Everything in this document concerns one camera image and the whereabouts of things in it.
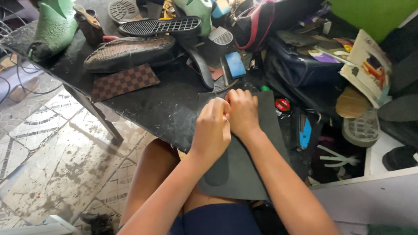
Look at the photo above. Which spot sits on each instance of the person's right hand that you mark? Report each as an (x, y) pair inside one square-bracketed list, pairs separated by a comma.
[(243, 112)]

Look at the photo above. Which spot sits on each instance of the person's left hand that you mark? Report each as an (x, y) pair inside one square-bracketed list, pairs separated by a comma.
[(210, 130)]

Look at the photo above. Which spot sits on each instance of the person's right fingers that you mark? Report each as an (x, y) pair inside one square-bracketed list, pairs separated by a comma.
[(238, 96)]

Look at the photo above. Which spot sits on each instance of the person's left fingers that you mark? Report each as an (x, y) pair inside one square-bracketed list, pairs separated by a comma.
[(219, 106)]

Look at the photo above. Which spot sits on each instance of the dark grey rubber sheet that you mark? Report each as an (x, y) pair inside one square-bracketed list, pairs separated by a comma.
[(271, 130)]

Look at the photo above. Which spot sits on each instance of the green marker cap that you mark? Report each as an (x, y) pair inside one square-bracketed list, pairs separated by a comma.
[(265, 88)]

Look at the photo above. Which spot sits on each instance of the thin metal awl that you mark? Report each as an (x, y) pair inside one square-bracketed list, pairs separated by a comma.
[(224, 71)]

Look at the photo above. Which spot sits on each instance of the blue sanding block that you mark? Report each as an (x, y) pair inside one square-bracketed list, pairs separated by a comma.
[(235, 64)]

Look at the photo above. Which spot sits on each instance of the black curved heel sole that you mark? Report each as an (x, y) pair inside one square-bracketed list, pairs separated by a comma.
[(202, 68)]

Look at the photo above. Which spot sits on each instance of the shoe polish tin red label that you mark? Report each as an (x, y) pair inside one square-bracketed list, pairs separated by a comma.
[(282, 105)]

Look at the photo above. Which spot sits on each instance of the grey ribbed heel piece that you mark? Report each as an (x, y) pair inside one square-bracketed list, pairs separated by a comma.
[(221, 36)]

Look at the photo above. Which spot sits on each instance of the black cut sole piece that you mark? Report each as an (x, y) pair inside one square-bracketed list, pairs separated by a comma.
[(217, 171)]

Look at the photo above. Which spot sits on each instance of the navy blue bag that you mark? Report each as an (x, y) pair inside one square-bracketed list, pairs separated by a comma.
[(303, 70)]

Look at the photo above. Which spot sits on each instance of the blue utility knife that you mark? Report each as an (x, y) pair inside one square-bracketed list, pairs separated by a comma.
[(305, 132)]

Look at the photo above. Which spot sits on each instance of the black bag with red trim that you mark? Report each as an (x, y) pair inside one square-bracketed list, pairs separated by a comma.
[(271, 22)]

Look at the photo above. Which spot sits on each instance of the blue and yellow sponge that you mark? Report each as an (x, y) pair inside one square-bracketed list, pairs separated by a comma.
[(220, 8)]

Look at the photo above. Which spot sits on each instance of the person's bare leg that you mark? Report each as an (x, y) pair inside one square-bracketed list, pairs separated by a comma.
[(153, 176)]

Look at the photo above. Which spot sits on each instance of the brown checkered leather piece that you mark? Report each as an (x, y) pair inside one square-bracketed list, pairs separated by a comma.
[(124, 82)]

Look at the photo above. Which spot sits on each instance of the black grid tread sole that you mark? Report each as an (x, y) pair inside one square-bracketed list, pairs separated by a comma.
[(160, 26)]

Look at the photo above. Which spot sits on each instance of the brown woven pattern shoe sole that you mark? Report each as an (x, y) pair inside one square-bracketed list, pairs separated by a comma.
[(130, 52)]

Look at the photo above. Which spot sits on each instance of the tan insole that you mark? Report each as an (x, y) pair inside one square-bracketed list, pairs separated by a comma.
[(351, 102)]

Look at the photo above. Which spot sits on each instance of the person's navy shorts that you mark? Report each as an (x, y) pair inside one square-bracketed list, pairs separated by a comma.
[(218, 220)]

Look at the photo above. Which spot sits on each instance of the black table leg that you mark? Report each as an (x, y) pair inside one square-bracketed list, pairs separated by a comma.
[(94, 112)]

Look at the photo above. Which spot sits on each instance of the grey sandal sole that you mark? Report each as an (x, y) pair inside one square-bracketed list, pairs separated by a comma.
[(361, 129)]

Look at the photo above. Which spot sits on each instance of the worn paper notebook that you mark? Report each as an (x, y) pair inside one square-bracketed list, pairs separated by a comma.
[(367, 67)]

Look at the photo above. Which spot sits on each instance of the grey lugged shoe sole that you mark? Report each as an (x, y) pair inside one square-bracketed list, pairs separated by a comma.
[(122, 10)]

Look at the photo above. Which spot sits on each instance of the brown glue jar with brush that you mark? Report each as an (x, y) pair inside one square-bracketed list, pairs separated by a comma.
[(88, 27)]

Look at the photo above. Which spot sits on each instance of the green board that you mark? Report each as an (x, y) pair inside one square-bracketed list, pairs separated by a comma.
[(369, 16)]

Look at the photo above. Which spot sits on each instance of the white cabinet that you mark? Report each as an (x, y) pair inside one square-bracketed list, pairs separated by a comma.
[(369, 199)]

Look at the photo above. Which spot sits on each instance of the black shoe brush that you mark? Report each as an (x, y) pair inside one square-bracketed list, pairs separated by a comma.
[(98, 224)]

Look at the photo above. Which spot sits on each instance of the black shoe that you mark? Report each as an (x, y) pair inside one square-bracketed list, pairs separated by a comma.
[(398, 158)]

